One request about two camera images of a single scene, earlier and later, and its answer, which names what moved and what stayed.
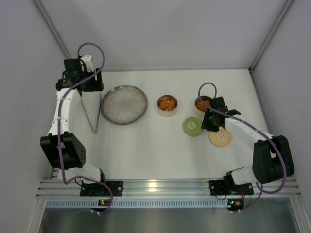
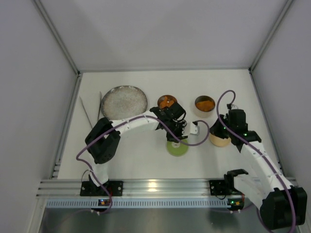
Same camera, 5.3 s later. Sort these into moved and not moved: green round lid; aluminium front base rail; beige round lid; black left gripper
Moved: black left gripper; green round lid
Not moved: beige round lid; aluminium front base rail
